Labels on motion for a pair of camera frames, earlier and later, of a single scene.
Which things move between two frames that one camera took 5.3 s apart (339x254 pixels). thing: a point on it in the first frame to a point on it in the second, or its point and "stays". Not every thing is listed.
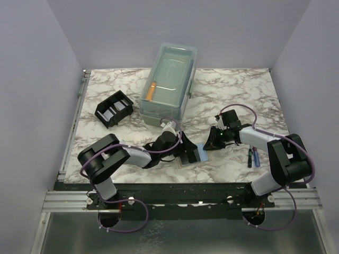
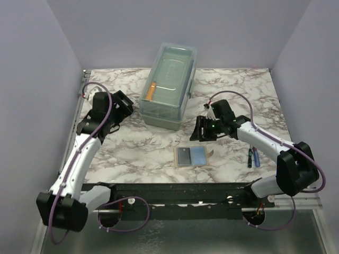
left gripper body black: (173, 151) to (111, 120)
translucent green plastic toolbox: (169, 84) stays
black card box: (114, 109) stays
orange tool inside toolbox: (151, 91) stays
